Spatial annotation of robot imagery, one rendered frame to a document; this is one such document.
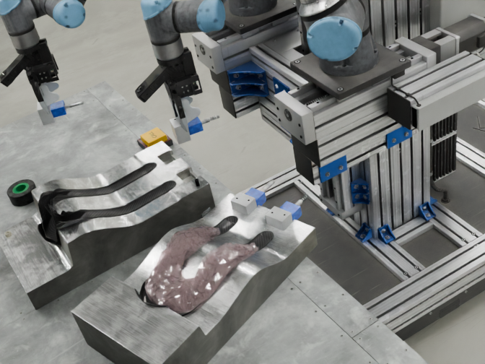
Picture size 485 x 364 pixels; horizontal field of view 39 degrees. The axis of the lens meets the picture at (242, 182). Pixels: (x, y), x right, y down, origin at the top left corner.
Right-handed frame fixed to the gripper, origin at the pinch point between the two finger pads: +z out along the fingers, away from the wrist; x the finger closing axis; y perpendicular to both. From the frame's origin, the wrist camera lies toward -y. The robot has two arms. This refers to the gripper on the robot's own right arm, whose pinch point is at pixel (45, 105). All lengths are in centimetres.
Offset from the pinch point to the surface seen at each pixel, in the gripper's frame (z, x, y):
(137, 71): 95, 192, 24
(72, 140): 15.0, 1.8, 3.3
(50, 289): 11, -66, -3
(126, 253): 13, -59, 15
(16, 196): 11.3, -25.0, -12.5
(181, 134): 1.9, -32.3, 36.0
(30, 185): 11.4, -21.4, -8.5
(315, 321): 15, -94, 51
